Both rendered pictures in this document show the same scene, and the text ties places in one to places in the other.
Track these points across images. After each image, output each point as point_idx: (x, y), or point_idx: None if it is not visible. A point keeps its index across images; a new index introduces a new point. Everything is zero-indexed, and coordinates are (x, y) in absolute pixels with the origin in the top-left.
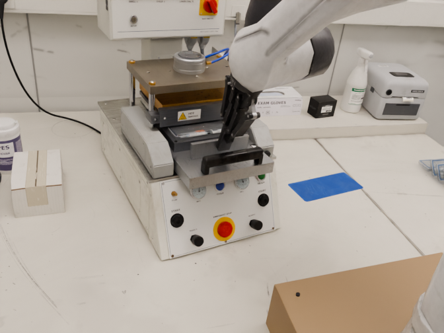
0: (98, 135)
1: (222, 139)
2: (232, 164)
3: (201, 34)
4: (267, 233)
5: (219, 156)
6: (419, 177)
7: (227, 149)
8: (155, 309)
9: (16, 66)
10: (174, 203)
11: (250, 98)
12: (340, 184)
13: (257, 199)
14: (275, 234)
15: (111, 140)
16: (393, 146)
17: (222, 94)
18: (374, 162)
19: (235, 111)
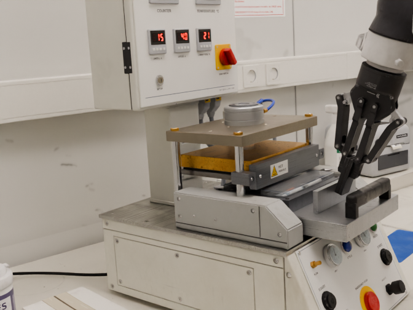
0: (80, 279)
1: (348, 176)
2: (365, 205)
3: (220, 92)
4: (404, 300)
5: (361, 190)
6: None
7: (348, 192)
8: None
9: None
10: (318, 277)
11: (394, 101)
12: (409, 238)
13: (380, 257)
14: (412, 298)
15: (145, 254)
16: (410, 197)
17: (289, 144)
18: (412, 213)
19: (371, 127)
